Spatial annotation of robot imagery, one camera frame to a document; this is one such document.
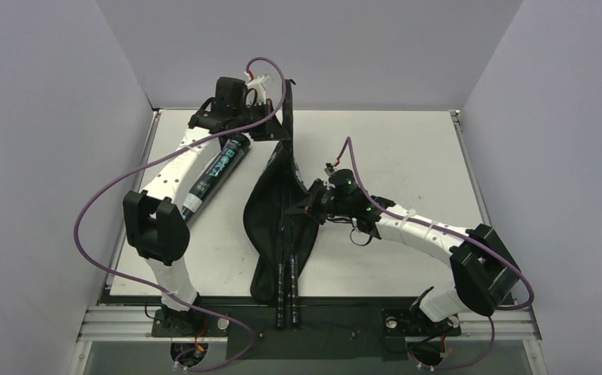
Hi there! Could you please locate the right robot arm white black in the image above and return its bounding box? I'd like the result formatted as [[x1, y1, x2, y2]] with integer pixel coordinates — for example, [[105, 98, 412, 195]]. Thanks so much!
[[285, 169, 521, 335]]

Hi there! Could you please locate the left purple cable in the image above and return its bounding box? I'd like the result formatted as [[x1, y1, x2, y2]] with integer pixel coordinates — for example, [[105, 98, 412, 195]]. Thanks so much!
[[73, 56, 287, 373]]

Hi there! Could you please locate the black racket bag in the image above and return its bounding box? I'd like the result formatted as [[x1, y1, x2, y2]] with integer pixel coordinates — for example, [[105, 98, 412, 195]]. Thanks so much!
[[242, 78, 322, 305]]

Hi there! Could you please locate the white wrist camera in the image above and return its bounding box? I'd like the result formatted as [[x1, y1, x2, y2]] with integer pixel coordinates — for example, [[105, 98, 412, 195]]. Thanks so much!
[[324, 161, 340, 177], [246, 74, 273, 105]]

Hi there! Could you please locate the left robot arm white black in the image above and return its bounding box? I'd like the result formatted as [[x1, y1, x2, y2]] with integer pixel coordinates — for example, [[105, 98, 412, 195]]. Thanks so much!
[[123, 74, 289, 336]]

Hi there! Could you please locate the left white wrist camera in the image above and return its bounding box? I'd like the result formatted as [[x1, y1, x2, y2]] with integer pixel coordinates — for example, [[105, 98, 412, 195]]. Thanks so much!
[[246, 74, 273, 105]]

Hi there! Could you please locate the purple cable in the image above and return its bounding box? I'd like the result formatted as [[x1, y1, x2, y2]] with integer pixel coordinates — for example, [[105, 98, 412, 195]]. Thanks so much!
[[326, 137, 536, 372], [73, 56, 287, 373]]

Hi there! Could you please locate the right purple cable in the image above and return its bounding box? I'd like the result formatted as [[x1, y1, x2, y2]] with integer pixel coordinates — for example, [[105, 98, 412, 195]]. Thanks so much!
[[326, 137, 536, 372]]

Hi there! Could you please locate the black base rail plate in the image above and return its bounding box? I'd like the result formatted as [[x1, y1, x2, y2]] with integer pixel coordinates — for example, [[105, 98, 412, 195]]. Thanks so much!
[[144, 297, 461, 365]]

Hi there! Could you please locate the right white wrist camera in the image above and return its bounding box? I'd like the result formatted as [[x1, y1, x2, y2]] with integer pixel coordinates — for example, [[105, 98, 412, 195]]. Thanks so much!
[[324, 161, 340, 177]]

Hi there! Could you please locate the black shuttlecock tube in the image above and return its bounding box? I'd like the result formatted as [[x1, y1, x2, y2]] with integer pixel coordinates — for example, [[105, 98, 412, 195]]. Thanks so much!
[[180, 133, 251, 223]]

